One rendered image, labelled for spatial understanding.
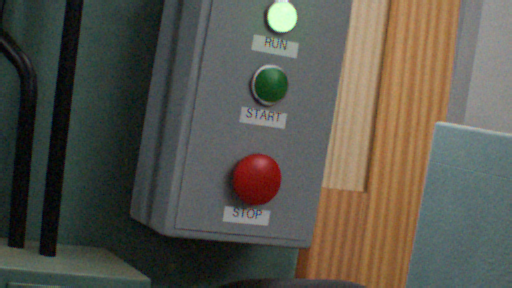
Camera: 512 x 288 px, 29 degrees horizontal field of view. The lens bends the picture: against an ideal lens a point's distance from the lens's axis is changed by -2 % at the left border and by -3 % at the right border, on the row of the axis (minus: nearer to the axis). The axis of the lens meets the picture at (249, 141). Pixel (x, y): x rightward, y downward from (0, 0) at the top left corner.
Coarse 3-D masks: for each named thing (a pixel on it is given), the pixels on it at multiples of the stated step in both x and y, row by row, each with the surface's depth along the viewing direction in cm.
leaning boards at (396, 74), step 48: (384, 0) 245; (432, 0) 249; (384, 48) 246; (432, 48) 250; (384, 96) 242; (432, 96) 252; (336, 144) 240; (384, 144) 244; (336, 192) 229; (384, 192) 245; (336, 240) 230; (384, 240) 246
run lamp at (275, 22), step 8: (280, 0) 59; (272, 8) 58; (280, 8) 58; (288, 8) 58; (272, 16) 58; (280, 16) 58; (288, 16) 58; (296, 16) 59; (272, 24) 58; (280, 24) 58; (288, 24) 59; (280, 32) 59; (288, 32) 59
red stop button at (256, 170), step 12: (252, 156) 58; (264, 156) 59; (240, 168) 58; (252, 168) 58; (264, 168) 58; (276, 168) 59; (240, 180) 58; (252, 180) 58; (264, 180) 59; (276, 180) 59; (240, 192) 58; (252, 192) 58; (264, 192) 59; (276, 192) 59; (252, 204) 59
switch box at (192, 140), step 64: (192, 0) 58; (256, 0) 58; (320, 0) 60; (192, 64) 57; (256, 64) 59; (320, 64) 61; (192, 128) 57; (256, 128) 59; (320, 128) 61; (192, 192) 58
